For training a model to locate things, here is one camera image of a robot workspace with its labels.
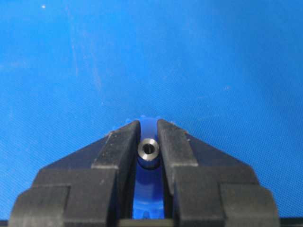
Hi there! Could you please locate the blue plastic spur gear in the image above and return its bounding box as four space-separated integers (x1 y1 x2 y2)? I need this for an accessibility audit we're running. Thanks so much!
111 114 177 220

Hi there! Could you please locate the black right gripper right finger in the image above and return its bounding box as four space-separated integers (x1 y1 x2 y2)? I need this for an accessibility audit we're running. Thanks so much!
157 120 280 227

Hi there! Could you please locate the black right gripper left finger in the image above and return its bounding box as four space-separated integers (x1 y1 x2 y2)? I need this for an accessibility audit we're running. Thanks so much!
9 121 140 227

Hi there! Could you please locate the blue table mat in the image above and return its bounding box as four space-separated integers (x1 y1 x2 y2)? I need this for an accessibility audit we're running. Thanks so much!
0 0 303 219

